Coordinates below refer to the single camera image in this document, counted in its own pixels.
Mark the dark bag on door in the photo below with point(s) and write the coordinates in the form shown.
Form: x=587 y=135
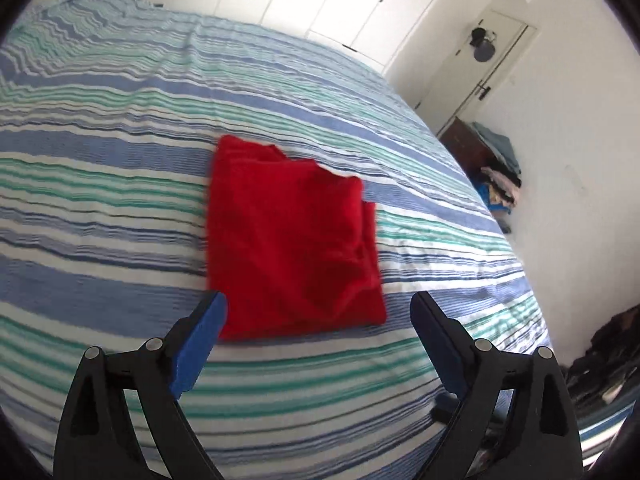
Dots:
x=484 y=42

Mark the brown wooden cabinet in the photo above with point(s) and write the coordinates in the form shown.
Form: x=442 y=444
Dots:
x=465 y=145

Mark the white wardrobe doors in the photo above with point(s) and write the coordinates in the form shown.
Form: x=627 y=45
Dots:
x=320 y=0

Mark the red shirt with white print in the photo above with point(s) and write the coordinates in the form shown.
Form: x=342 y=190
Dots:
x=290 y=240

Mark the dark clothes heap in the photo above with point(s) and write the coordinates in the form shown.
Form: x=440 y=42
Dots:
x=600 y=360

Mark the white door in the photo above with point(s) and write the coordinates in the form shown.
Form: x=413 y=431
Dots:
x=480 y=65

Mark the striped bed sheet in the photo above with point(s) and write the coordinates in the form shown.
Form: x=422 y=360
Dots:
x=125 y=185

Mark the pile of folded clothes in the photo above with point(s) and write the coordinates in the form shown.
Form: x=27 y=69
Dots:
x=500 y=175

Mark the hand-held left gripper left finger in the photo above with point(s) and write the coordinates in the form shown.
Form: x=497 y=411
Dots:
x=200 y=335

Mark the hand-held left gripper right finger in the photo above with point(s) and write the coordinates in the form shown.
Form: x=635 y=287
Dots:
x=440 y=340

